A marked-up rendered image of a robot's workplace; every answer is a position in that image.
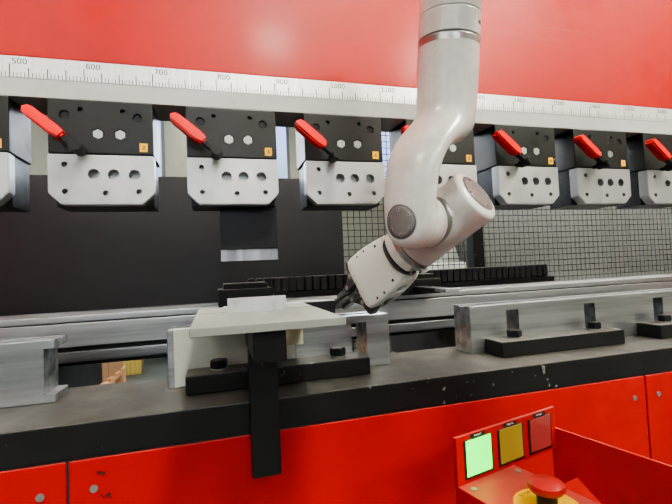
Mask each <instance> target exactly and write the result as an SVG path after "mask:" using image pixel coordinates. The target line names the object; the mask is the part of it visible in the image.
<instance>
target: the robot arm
mask: <svg viewBox="0 0 672 504"><path fill-rule="evenodd" d="M482 1H483V0H419V29H418V59H417V105H416V116H415V119H414V121H413V122H412V124H411V125H410V126H409V127H408V128H407V130H406V131H405V132H404V133H403V134H402V135H401V137H400V138H399V139H398V141H397V142H396V144H395V146H394V147H393V150H392V152H391V154H390V157H389V161H388V164H387V170H386V178H385V194H384V219H385V227H386V231H387V235H384V236H382V237H380V238H379V239H377V240H375V241H373V242H372V243H370V244H368V245H367V246H365V247H364V248H362V249H361V250H360V251H358V252H357V253H356V254H355V255H354V256H352V257H351V258H350V260H349V261H348V262H347V263H346V264H345V266H346V270H347V273H348V276H347V282H346V284H345V285H344V290H342V291H341V292H340V293H339V294H338V295H337V298H336V299H334V300H335V309H340V308H342V309H343V310H346V309H348V308H350V307H351V306H352V305H354V304H355V303H357V304H359V305H362V306H364V309H365V310H366V311H367V313H368V314H375V313H376V312H377V311H378V309H379V308H380V307H381V306H382V307H385V306H387V305H389V304H390V303H392V302H393V301H394V300H395V299H396V298H398V297H399V296H400V295H401V294H402V293H403V292H404V291H405V290H406V289H407V288H408V287H409V286H410V285H411V284H412V283H413V282H414V281H415V279H416V278H417V276H418V274H417V271H418V272H421V274H425V273H426V272H428V271H429V270H428V268H427V267H428V266H430V265H431V264H432V263H434V262H435V261H437V260H438V259H439V258H441V257H442V256H443V255H445V254H446V253H447V252H449V251H450V250H452V249H453V248H454V247H456V246H457V245H458V244H460V243H461V242H462V241H464V240H465V239H466V238H468V237H469V236H471V235H472V234H473V233H475V232H476V231H477V230H479V229H480V228H481V227H483V226H484V225H485V224H487V223H488V222H490V221H491V220H492V219H493V218H494V217H495V209H494V206H493V203H492V201H491V200H490V198H489V196H488V195H487V194H486V192H485V191H484V190H483V189H482V187H481V186H480V185H479V184H478V183H476V182H475V181H474V180H473V179H471V178H470V177H468V176H466V175H464V174H455V175H454V176H453V177H452V178H451V179H449V180H448V181H447V182H446V183H445V184H444V185H443V186H441V187H440V188H439V189H438V190H437V186H438V178H439V172H440V168H441V164H442V161H443V158H444V156H445V153H446V151H447V149H448V148H449V146H450V145H451V144H453V143H457V142H459V141H461V140H463V139H465V138H466V137H467V136H468V135H469V134H470V133H471V131H472V129H473V127H474V124H475V120H476V112H477V96H478V79H479V61H480V42H481V21H482ZM357 289H358V290H359V292H356V290H357Z"/></svg>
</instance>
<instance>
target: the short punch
mask: <svg viewBox="0 0 672 504"><path fill-rule="evenodd" d="M219 212H220V240H221V262H223V261H249V260H275V259H278V250H277V248H278V232H277V207H219Z"/></svg>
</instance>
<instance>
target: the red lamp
mask: <svg viewBox="0 0 672 504"><path fill-rule="evenodd" d="M529 425H530V441H531V453H533V452H535V451H538V450H540V449H543V448H546V447H548V446H551V445H552V441H551V425H550V414H547V415H544V416H541V417H538V418H535V419H532V420H529Z"/></svg>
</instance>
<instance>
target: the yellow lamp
mask: <svg viewBox="0 0 672 504"><path fill-rule="evenodd" d="M499 438H500V455H501V464H505V463H507V462H510V461H512V460H515V459H517V458H520V457H522V456H524V452H523V435H522V423H520V424H517V425H514V426H511V427H508V428H505V429H502V430H499Z"/></svg>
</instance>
